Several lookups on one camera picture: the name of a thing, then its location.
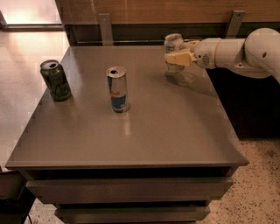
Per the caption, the blue silver Red Bull can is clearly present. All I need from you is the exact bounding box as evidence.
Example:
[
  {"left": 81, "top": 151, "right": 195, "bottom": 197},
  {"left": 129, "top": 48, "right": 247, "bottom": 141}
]
[{"left": 106, "top": 66, "right": 128, "bottom": 113}]

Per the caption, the lower grey drawer front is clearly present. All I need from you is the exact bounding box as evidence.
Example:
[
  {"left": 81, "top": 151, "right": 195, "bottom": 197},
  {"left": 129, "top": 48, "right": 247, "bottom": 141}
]
[{"left": 55, "top": 206, "right": 210, "bottom": 224}]

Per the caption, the left metal rail bracket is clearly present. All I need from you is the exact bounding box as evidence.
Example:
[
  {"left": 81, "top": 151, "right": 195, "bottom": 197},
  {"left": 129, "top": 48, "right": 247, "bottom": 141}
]
[{"left": 98, "top": 13, "right": 114, "bottom": 46}]

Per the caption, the white green 7up can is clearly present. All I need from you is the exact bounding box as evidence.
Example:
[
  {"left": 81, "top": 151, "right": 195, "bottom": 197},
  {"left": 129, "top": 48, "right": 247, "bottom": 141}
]
[{"left": 164, "top": 33, "right": 185, "bottom": 73}]

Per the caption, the upper grey drawer front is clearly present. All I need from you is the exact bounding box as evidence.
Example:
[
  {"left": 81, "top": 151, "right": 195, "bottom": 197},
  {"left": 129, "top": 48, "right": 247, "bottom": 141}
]
[{"left": 27, "top": 178, "right": 233, "bottom": 204}]

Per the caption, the dark object bottom left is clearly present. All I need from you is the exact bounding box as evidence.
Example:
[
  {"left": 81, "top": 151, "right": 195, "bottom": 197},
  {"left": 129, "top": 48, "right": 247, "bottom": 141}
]
[{"left": 0, "top": 171, "right": 35, "bottom": 224}]

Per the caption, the grey drawer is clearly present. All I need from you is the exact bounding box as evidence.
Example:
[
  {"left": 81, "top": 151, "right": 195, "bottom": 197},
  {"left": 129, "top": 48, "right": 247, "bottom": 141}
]
[
  {"left": 55, "top": 206, "right": 210, "bottom": 224},
  {"left": 27, "top": 178, "right": 233, "bottom": 204}
]

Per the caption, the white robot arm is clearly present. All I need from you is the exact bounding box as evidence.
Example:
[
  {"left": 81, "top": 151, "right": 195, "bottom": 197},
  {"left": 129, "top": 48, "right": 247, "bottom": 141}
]
[{"left": 164, "top": 28, "right": 280, "bottom": 83}]

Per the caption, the dark green soda can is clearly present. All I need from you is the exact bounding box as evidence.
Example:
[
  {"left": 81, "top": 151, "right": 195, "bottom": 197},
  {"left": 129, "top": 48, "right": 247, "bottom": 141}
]
[{"left": 40, "top": 59, "right": 71, "bottom": 102}]

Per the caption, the metal rail bracket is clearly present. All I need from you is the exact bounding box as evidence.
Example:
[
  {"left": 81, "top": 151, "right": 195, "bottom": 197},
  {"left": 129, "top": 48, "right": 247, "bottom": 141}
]
[
  {"left": 225, "top": 10, "right": 245, "bottom": 39},
  {"left": 98, "top": 13, "right": 114, "bottom": 46}
]

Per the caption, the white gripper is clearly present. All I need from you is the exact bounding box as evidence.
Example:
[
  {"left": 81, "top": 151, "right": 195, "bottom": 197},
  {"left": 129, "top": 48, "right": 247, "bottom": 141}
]
[{"left": 164, "top": 38, "right": 221, "bottom": 69}]

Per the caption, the horizontal metal rail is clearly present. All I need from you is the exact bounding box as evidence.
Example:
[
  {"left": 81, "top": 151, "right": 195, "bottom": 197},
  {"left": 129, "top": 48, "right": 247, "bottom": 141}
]
[{"left": 76, "top": 40, "right": 165, "bottom": 46}]

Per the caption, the grey drawer cabinet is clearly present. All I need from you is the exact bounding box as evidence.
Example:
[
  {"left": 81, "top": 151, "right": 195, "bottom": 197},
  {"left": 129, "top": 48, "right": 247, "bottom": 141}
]
[{"left": 7, "top": 46, "right": 246, "bottom": 210}]

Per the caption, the right metal rail bracket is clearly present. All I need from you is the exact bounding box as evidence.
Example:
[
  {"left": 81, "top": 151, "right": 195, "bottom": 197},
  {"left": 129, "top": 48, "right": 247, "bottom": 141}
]
[{"left": 225, "top": 10, "right": 245, "bottom": 39}]

